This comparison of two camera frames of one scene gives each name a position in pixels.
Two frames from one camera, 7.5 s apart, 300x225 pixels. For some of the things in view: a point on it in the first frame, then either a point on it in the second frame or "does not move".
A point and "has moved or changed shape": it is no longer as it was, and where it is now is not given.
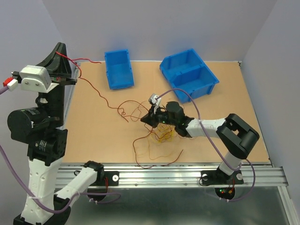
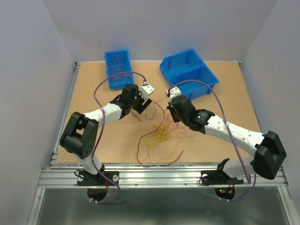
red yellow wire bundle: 161,134 has moved or changed shape
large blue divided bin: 186,71 does not move
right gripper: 150,118 to 171,109
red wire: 78,61 to 116,68
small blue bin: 119,69 does not move
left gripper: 60,63 to 140,108
